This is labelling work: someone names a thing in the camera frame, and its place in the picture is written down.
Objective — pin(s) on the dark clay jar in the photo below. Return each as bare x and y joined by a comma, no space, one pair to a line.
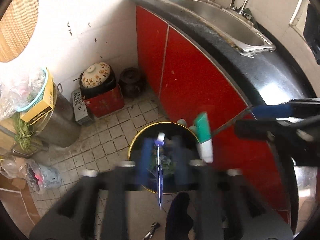
132,82

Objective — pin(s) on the green white tube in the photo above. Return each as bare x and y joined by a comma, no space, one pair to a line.
204,135

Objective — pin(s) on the grey perforated box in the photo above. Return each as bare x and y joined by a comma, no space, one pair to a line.
81,113

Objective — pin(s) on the teal plastic basket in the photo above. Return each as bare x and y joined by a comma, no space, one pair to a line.
32,89

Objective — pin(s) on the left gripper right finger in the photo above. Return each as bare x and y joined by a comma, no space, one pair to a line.
195,175

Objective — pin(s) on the purple white toothbrush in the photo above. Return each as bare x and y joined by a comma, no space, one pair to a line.
159,142

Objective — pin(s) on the clear plastic bag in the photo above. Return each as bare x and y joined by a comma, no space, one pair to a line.
12,80

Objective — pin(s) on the black yellow-rimmed trash bin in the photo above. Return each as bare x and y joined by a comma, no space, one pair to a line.
171,130

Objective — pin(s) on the green leafy vegetables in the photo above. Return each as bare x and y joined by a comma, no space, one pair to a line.
23,132

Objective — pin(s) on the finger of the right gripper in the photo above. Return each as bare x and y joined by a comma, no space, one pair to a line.
298,140
296,108

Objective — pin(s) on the yellow cardboard box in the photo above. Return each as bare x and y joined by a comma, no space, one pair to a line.
44,103

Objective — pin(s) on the round bamboo mat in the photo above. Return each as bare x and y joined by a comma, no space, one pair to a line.
17,27

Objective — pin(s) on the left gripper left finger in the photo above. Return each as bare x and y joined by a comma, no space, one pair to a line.
127,176

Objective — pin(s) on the red cabinet door right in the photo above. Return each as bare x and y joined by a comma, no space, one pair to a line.
192,84

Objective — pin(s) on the red box under pot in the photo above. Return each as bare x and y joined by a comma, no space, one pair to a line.
106,103

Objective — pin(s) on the plastic bag on floor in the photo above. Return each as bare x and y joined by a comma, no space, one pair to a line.
39,177

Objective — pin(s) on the stainless steel sink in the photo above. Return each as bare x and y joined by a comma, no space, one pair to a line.
233,28

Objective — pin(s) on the red cabinet door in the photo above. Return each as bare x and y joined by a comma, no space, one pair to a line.
192,84
151,41

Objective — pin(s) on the steel stock pot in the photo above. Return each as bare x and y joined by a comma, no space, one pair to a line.
58,127

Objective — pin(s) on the floral ceramic pot lid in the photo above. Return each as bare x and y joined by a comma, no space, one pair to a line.
95,75

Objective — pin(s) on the red cabinet door left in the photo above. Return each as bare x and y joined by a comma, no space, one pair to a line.
151,41

